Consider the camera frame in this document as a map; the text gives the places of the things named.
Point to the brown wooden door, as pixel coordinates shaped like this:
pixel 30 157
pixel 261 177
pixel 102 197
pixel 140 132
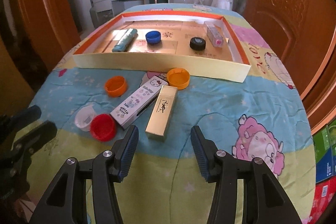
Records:
pixel 302 35

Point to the red bottle cap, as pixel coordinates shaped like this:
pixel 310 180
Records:
pixel 103 127

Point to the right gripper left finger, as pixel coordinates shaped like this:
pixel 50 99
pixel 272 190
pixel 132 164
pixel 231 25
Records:
pixel 64 200

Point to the white Hello Kitty box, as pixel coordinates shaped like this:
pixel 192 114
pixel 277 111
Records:
pixel 129 110

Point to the colourful cartoon tablecloth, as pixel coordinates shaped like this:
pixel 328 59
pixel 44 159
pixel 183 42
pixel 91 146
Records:
pixel 164 184

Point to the green beer carton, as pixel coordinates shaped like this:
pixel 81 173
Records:
pixel 324 146

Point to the light orange bottle cap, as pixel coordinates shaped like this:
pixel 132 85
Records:
pixel 179 78

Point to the gold YSL box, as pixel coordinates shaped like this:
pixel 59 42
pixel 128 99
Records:
pixel 160 117

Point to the red carton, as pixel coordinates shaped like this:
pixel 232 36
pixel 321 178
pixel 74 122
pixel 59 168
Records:
pixel 324 192

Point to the blue bottle cap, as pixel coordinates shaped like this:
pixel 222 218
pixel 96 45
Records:
pixel 153 37

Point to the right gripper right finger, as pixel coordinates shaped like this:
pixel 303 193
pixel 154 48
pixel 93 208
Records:
pixel 264 200

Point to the black round cap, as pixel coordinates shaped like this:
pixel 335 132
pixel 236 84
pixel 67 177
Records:
pixel 197 44

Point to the shallow orange-rimmed box tray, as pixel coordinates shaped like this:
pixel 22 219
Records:
pixel 177 27

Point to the teal patterned long box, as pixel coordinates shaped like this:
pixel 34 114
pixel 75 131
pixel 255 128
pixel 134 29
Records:
pixel 125 40

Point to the white bottle cap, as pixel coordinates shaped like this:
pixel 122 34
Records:
pixel 84 118

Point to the dark orange bottle cap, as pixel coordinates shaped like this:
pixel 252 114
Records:
pixel 116 86

